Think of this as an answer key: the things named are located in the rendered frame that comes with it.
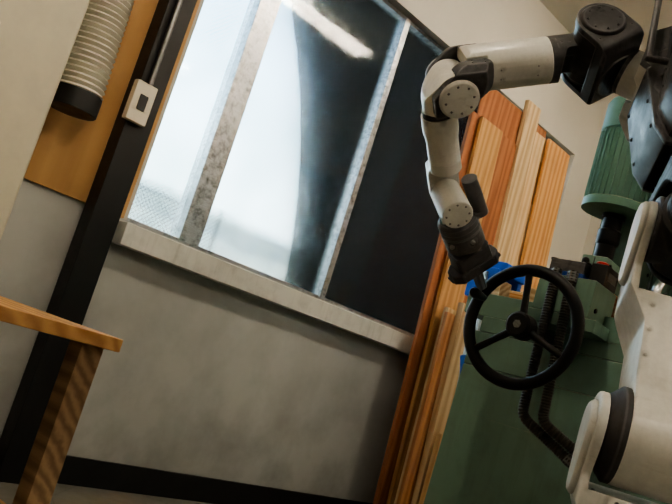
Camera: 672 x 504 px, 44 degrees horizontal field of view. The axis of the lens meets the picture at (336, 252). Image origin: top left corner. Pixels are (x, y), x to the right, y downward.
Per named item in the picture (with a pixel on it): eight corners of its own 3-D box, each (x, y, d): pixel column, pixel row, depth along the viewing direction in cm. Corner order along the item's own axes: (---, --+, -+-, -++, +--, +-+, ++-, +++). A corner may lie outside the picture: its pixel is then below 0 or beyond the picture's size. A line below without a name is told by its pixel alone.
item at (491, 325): (479, 330, 211) (483, 315, 212) (514, 347, 227) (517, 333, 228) (632, 365, 185) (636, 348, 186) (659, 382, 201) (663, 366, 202)
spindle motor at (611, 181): (570, 201, 215) (599, 92, 220) (594, 222, 229) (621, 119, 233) (636, 208, 204) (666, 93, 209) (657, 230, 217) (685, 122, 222)
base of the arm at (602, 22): (626, 56, 145) (656, 21, 150) (562, 25, 150) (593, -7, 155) (604, 115, 158) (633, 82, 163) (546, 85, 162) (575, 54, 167)
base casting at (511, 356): (461, 362, 211) (471, 328, 213) (549, 398, 255) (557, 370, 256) (633, 407, 183) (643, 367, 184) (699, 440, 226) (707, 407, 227)
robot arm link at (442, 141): (433, 176, 163) (421, 87, 152) (422, 151, 171) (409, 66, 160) (485, 163, 163) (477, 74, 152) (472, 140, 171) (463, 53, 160)
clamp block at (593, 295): (529, 306, 194) (539, 270, 196) (551, 320, 204) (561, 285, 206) (589, 318, 185) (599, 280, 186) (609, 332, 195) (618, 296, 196)
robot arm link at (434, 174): (440, 224, 173) (433, 169, 165) (430, 202, 180) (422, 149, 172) (470, 216, 173) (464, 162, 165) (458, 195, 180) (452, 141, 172)
